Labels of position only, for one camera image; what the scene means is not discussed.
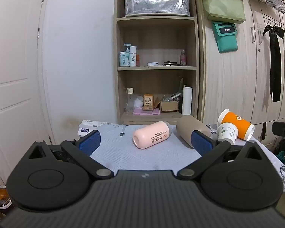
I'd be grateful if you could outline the pink flat box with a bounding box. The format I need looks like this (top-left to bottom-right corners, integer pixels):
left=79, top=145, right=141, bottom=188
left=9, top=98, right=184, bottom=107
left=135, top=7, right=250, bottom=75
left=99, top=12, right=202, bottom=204
left=133, top=108, right=160, bottom=116

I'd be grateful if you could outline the pink bottle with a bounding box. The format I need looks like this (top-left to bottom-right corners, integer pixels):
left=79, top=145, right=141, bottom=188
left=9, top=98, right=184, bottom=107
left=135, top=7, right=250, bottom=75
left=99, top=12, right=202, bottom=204
left=133, top=121, right=173, bottom=149
left=180, top=50, right=188, bottom=67

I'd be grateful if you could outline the wooden bookshelf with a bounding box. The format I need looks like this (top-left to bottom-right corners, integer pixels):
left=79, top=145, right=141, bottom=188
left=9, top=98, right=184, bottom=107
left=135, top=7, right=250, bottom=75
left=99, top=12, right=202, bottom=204
left=113, top=0, right=200, bottom=125

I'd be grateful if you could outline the orange paper cup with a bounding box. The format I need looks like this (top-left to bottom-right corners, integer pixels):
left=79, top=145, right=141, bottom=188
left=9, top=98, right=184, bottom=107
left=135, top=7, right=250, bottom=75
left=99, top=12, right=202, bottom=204
left=217, top=109, right=255, bottom=141

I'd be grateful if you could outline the teal pump bottle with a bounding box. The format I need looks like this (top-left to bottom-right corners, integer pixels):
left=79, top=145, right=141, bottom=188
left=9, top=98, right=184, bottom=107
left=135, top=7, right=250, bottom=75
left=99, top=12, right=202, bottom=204
left=119, top=44, right=131, bottom=67

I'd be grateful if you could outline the blue white tissue packet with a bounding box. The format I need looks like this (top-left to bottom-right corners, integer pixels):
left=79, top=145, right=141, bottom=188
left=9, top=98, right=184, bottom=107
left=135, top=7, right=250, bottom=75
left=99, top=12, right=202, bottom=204
left=77, top=123, right=98, bottom=138

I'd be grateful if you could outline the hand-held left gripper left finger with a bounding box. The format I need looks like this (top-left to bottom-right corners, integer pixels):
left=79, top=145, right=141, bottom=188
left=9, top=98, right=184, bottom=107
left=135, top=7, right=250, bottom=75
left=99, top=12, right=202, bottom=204
left=22, top=130, right=114, bottom=179

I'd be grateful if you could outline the black wire hook rack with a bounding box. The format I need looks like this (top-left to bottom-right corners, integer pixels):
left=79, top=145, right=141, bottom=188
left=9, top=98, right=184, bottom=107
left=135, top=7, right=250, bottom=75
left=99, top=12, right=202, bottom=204
left=262, top=13, right=285, bottom=35

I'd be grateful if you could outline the light wooden wardrobe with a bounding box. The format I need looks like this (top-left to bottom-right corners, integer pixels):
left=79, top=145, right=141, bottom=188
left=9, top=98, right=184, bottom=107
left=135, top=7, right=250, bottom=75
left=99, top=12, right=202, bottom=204
left=192, top=0, right=285, bottom=146

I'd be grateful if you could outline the white door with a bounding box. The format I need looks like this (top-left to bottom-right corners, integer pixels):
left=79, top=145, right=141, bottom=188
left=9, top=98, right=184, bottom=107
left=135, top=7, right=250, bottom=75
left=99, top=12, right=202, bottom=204
left=0, top=0, right=55, bottom=186

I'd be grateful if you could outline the white tall bottle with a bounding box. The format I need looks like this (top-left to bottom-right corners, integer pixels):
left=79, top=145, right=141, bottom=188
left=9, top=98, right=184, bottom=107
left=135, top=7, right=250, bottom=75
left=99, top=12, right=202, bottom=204
left=129, top=46, right=136, bottom=67

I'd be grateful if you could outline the plastic wrapped storage box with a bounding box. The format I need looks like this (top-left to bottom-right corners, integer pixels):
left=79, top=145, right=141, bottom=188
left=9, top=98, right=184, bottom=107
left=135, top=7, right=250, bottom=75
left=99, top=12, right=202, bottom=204
left=125, top=0, right=191, bottom=18

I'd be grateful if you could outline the teal pouch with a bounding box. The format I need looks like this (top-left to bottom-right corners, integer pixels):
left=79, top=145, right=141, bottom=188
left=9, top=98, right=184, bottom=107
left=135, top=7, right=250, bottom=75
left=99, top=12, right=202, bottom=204
left=212, top=21, right=238, bottom=54

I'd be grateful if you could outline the white bowl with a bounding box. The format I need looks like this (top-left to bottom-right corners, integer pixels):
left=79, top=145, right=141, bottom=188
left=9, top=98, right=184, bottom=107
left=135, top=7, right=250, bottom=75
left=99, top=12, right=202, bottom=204
left=0, top=198, right=14, bottom=211

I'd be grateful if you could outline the brown flower printed box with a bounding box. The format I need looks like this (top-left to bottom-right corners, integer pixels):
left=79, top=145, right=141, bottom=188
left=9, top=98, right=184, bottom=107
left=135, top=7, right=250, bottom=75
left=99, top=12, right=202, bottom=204
left=142, top=94, right=155, bottom=111

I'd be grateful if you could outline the white printed tablecloth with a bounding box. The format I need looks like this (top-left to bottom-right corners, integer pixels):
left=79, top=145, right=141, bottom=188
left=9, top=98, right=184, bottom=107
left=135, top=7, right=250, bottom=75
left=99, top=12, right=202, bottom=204
left=78, top=120, right=285, bottom=194

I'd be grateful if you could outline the glass bottle cream cap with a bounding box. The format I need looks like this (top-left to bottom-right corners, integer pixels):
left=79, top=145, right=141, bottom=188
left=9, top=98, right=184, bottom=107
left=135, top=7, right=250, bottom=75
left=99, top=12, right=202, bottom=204
left=125, top=87, right=134, bottom=112

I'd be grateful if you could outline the white jug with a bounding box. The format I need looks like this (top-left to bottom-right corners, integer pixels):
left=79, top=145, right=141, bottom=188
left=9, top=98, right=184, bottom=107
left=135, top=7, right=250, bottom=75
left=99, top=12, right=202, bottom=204
left=134, top=95, right=144, bottom=109

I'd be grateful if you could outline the black ribbon bow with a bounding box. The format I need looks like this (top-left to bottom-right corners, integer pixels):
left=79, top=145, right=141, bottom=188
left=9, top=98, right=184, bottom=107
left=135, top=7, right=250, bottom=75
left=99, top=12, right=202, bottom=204
left=262, top=25, right=285, bottom=103

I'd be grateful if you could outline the white printed paper cup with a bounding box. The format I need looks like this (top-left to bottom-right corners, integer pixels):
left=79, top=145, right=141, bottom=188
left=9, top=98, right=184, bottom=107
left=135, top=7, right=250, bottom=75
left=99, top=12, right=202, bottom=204
left=217, top=123, right=239, bottom=145

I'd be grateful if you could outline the beige cup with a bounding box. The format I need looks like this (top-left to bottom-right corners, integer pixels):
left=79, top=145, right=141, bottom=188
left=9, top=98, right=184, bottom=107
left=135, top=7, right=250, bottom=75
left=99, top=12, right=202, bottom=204
left=176, top=117, right=212, bottom=149

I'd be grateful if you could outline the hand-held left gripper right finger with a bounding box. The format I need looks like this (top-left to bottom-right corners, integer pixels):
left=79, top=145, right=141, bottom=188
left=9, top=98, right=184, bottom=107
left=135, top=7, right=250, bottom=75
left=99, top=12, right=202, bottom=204
left=177, top=130, right=270, bottom=180

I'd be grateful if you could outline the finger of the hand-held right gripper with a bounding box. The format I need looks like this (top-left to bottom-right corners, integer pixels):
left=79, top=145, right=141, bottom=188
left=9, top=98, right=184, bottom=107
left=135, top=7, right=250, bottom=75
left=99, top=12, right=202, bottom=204
left=272, top=122, right=285, bottom=138

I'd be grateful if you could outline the open cardboard box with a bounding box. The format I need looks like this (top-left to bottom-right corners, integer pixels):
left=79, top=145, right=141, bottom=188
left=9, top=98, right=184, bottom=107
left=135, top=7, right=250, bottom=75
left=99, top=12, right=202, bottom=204
left=154, top=96, right=180, bottom=113

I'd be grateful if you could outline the white paper roll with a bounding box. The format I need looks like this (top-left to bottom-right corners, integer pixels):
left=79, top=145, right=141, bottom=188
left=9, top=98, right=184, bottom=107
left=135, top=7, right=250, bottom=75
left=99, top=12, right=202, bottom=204
left=182, top=87, right=193, bottom=116

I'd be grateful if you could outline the green cloth bag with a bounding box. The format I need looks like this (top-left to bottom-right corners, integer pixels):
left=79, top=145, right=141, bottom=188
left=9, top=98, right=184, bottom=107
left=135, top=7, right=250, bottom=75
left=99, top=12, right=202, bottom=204
left=202, top=0, right=246, bottom=24

